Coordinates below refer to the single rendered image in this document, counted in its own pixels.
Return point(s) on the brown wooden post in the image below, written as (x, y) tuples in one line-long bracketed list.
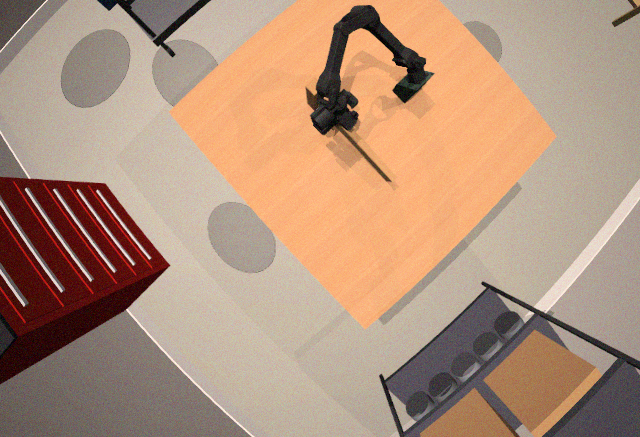
[(311, 94)]

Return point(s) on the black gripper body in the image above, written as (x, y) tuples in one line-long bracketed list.
[(352, 102)]

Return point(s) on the brown wooden board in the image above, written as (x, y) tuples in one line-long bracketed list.
[(372, 158)]

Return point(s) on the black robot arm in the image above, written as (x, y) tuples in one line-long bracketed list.
[(328, 85)]

